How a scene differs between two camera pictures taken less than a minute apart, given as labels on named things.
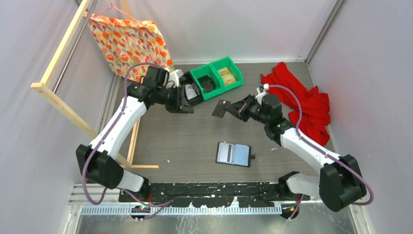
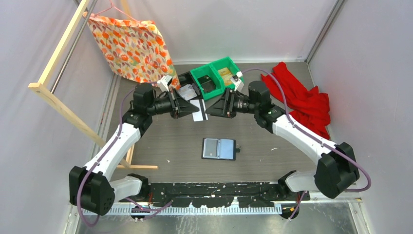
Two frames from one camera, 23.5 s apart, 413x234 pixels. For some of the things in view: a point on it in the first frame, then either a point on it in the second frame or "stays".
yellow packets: [228, 77] stays
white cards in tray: [190, 93] stays
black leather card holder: [234, 154] to [219, 149]
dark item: [207, 84] stays
